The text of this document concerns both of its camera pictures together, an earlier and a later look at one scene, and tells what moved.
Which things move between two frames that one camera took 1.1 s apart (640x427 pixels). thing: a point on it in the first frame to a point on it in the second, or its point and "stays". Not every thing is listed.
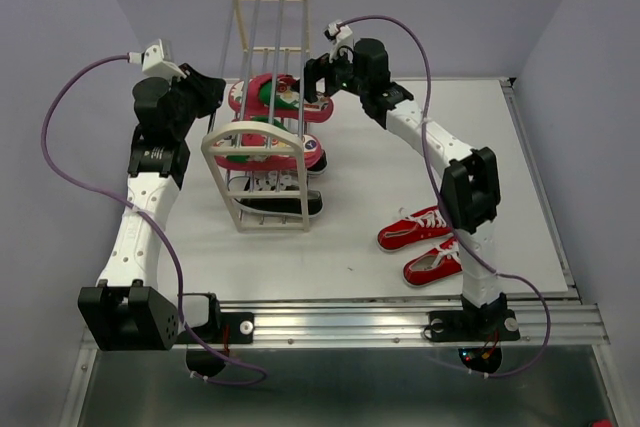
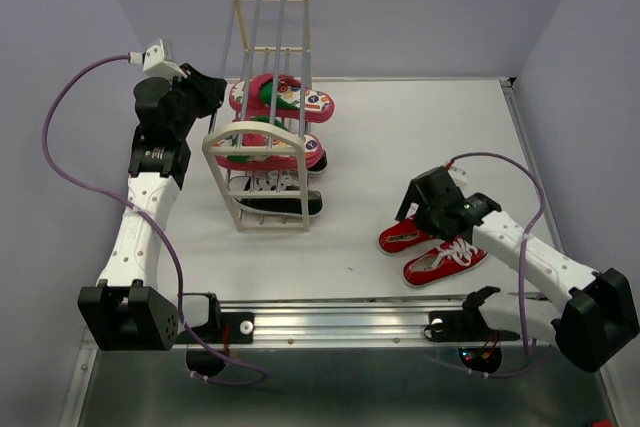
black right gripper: x=318 y=69 to x=410 y=196
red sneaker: x=434 y=265 stays
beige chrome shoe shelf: x=257 y=148 stays
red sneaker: x=420 y=225 stays
